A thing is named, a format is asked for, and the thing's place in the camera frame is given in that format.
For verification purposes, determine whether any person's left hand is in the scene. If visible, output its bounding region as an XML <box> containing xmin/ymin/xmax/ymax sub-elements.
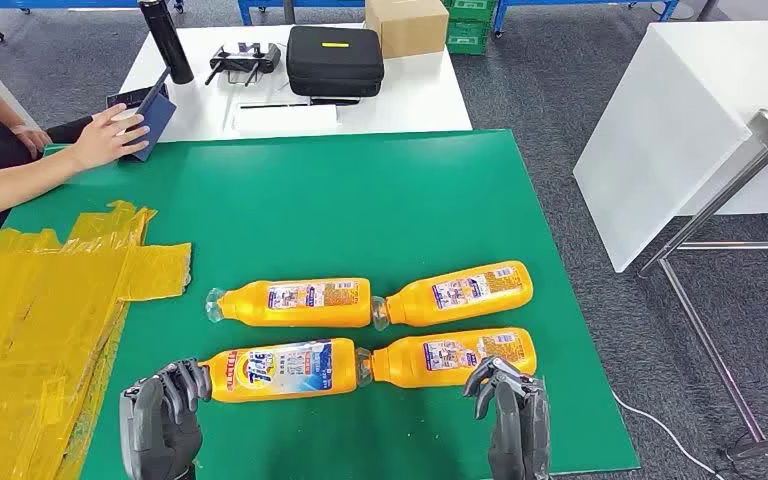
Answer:
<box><xmin>11</xmin><ymin>124</ymin><xmax>53</xmax><ymax>160</ymax></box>

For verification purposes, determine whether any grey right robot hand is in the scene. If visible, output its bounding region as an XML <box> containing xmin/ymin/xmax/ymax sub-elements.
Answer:
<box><xmin>463</xmin><ymin>356</ymin><xmax>552</xmax><ymax>480</ymax></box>

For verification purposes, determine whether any person's right hand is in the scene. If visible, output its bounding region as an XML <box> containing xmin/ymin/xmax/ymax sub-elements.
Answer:
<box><xmin>65</xmin><ymin>103</ymin><xmax>151</xmax><ymax>172</ymax></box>

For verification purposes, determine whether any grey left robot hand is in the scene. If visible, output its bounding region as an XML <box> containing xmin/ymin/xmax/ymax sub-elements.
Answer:
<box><xmin>118</xmin><ymin>358</ymin><xmax>213</xmax><ymax>480</ymax></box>

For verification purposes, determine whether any orange detergent bottle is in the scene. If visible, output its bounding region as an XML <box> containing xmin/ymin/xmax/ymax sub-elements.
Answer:
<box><xmin>370</xmin><ymin>260</ymin><xmax>535</xmax><ymax>332</ymax></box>
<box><xmin>205</xmin><ymin>278</ymin><xmax>373</xmax><ymax>330</ymax></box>
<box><xmin>198</xmin><ymin>337</ymin><xmax>359</xmax><ymax>405</ymax></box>
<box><xmin>356</xmin><ymin>327</ymin><xmax>538</xmax><ymax>390</ymax></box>

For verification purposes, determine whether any black smartphone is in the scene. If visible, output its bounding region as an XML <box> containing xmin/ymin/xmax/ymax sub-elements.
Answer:
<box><xmin>106</xmin><ymin>84</ymin><xmax>171</xmax><ymax>111</ymax></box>

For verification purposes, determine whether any tablet in blue cover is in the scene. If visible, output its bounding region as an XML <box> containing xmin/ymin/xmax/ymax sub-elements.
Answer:
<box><xmin>118</xmin><ymin>66</ymin><xmax>179</xmax><ymax>164</ymax></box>

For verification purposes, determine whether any black thermos flask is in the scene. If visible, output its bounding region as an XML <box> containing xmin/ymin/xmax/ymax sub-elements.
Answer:
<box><xmin>137</xmin><ymin>0</ymin><xmax>196</xmax><ymax>86</ymax></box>

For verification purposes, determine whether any black remote controller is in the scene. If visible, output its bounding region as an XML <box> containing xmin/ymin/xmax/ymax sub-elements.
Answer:
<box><xmin>203</xmin><ymin>40</ymin><xmax>283</xmax><ymax>88</ymax></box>

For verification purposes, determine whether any yellow taped cardboard sheet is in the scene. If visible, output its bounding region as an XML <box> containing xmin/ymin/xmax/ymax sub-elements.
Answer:
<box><xmin>0</xmin><ymin>200</ymin><xmax>193</xmax><ymax>480</ymax></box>

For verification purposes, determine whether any black stylus pen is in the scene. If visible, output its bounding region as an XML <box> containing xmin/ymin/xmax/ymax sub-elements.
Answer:
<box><xmin>238</xmin><ymin>97</ymin><xmax>363</xmax><ymax>111</ymax></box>

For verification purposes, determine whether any white paper sheet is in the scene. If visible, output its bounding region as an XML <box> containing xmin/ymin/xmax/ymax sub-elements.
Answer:
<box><xmin>231</xmin><ymin>102</ymin><xmax>340</xmax><ymax>138</ymax></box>

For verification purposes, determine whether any black zip carry case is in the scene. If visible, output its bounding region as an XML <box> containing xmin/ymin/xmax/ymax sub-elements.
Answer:
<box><xmin>285</xmin><ymin>25</ymin><xmax>386</xmax><ymax>100</ymax></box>

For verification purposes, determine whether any green table mat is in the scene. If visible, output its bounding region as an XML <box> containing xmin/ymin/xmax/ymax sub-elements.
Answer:
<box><xmin>0</xmin><ymin>129</ymin><xmax>642</xmax><ymax>480</ymax></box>

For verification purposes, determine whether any brown cardboard box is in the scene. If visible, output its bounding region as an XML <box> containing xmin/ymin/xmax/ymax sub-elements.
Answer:
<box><xmin>364</xmin><ymin>0</ymin><xmax>451</xmax><ymax>60</ymax></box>

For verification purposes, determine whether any white side table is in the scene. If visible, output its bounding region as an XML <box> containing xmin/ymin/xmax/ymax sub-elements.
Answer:
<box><xmin>572</xmin><ymin>19</ymin><xmax>768</xmax><ymax>275</ymax></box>

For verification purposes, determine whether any green plastic crate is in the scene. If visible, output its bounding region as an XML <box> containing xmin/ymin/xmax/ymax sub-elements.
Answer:
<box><xmin>443</xmin><ymin>0</ymin><xmax>499</xmax><ymax>22</ymax></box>
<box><xmin>446</xmin><ymin>18</ymin><xmax>495</xmax><ymax>56</ymax></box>

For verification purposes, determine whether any blue metal rack frame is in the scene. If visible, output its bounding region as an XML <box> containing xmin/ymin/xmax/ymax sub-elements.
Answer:
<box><xmin>493</xmin><ymin>0</ymin><xmax>680</xmax><ymax>34</ymax></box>
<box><xmin>238</xmin><ymin>0</ymin><xmax>367</xmax><ymax>26</ymax></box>
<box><xmin>0</xmin><ymin>0</ymin><xmax>187</xmax><ymax>42</ymax></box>

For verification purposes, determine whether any white floor cable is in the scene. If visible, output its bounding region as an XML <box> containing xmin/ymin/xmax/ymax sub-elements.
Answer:
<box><xmin>611</xmin><ymin>390</ymin><xmax>728</xmax><ymax>480</ymax></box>

